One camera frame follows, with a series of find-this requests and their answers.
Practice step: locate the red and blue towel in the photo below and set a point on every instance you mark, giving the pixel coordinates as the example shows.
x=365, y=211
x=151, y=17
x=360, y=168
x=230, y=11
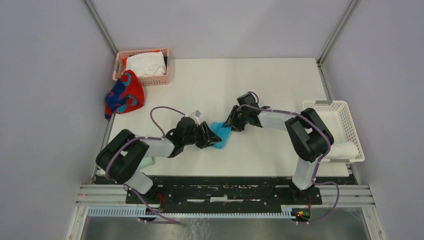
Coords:
x=127, y=95

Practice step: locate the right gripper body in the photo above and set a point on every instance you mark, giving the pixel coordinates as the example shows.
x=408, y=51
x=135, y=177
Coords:
x=242, y=119

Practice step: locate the pink plastic basket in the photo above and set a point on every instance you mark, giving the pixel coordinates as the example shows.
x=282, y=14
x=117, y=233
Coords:
x=120, y=67

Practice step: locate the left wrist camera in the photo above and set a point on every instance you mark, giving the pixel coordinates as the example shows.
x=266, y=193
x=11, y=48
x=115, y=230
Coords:
x=195, y=116

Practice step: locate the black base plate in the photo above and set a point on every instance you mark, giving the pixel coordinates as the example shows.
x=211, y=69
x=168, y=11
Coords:
x=227, y=195

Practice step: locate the white plastic basket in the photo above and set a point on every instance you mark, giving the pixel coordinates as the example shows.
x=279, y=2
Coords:
x=338, y=119

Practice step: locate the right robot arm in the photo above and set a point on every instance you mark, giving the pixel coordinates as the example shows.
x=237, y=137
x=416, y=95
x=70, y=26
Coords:
x=310, y=137

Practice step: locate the mint green towel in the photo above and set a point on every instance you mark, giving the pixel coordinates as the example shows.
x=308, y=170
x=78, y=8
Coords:
x=146, y=162

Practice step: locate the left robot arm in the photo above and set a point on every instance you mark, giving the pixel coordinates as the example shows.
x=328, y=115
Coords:
x=121, y=158

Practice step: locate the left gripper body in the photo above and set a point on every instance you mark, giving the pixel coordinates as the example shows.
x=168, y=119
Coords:
x=191, y=139

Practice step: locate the aluminium frame rails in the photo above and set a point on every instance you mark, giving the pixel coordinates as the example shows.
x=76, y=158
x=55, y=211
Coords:
x=334, y=198

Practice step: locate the white towel in basket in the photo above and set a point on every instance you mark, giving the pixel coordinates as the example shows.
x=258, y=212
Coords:
x=148, y=64

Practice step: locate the white slotted cable duct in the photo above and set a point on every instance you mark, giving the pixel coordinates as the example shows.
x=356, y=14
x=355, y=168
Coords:
x=143, y=212

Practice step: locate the white towel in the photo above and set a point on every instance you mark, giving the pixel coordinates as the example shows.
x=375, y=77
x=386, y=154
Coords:
x=343, y=150
x=148, y=64

